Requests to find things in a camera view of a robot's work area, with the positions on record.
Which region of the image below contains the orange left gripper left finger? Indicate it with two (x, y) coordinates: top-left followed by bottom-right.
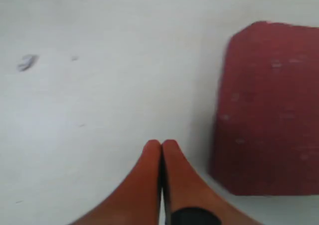
(72, 140), (161, 225)

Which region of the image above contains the red brick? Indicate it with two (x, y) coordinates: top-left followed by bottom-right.
(210, 21), (319, 196)

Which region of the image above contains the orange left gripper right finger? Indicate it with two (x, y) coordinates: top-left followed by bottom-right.
(162, 140), (258, 225)

